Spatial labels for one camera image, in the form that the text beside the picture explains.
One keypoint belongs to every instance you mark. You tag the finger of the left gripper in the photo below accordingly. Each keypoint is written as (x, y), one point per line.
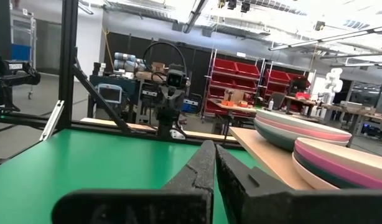
(181, 98)
(166, 98)

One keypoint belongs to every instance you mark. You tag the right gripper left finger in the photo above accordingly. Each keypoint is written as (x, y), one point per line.
(191, 199)

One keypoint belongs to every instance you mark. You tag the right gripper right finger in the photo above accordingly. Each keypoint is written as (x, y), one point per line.
(272, 205)

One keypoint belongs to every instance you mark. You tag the magenta plate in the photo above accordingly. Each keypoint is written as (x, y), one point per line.
(303, 131)
(334, 166)

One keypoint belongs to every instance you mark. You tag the maroon plate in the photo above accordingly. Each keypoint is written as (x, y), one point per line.
(349, 157)

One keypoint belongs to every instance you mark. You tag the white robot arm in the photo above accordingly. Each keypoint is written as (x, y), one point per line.
(332, 84)

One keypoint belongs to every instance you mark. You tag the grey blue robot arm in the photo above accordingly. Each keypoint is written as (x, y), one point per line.
(127, 62)

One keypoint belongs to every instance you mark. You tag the blue storage bin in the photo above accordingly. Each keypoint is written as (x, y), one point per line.
(189, 106)

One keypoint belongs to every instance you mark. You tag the cardboard box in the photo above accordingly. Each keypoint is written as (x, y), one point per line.
(158, 68)

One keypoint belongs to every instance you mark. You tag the wooden base board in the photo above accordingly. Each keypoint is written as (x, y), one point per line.
(141, 127)

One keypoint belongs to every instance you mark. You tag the dark blue workbench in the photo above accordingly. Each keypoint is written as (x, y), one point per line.
(128, 82)

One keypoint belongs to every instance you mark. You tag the wooden table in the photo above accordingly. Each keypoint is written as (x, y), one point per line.
(234, 107)

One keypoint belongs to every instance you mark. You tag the metal rack red bins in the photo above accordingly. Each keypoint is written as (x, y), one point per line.
(234, 77)
(281, 77)

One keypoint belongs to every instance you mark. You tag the grey teach pendant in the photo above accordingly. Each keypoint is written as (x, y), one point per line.
(109, 93)

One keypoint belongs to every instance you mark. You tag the white bottle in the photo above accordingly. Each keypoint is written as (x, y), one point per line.
(271, 104)

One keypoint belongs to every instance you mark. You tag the long ceiling light bar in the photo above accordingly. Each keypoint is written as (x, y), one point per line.
(194, 15)
(331, 38)

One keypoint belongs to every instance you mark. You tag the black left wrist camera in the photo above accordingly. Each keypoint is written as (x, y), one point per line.
(176, 79)

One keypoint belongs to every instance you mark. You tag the silver mounting bracket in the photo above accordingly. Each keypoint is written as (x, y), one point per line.
(177, 134)

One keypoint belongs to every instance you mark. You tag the wooden shelf black frame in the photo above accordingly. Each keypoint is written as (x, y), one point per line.
(265, 155)

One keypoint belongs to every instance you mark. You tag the black aluminium rig frame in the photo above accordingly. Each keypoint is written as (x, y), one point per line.
(68, 62)

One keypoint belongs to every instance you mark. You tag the silver metal bracket strip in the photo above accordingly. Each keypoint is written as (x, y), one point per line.
(52, 119)

